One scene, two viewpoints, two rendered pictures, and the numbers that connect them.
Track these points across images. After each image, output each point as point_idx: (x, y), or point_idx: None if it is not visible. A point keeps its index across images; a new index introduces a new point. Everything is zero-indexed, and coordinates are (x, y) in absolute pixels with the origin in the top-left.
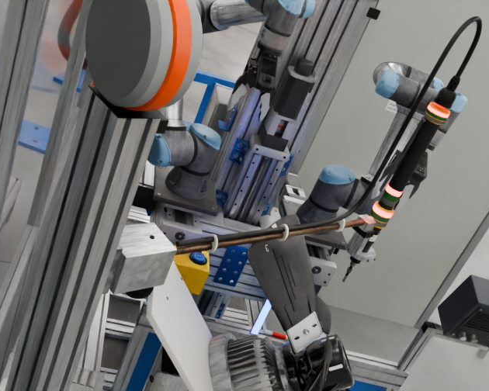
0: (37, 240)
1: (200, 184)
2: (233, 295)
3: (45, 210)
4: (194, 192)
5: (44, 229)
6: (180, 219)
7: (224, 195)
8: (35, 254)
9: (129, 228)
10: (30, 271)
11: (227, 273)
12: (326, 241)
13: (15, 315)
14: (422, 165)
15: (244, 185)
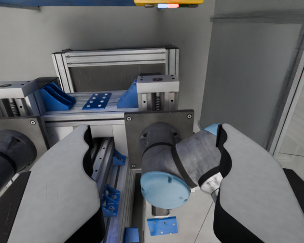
0: (270, 56)
1: (149, 138)
2: (93, 91)
3: None
4: (153, 128)
5: (244, 101)
6: (158, 105)
7: (116, 160)
8: (251, 70)
9: None
10: (244, 65)
11: (101, 97)
12: None
13: (255, 11)
14: None
15: (97, 163)
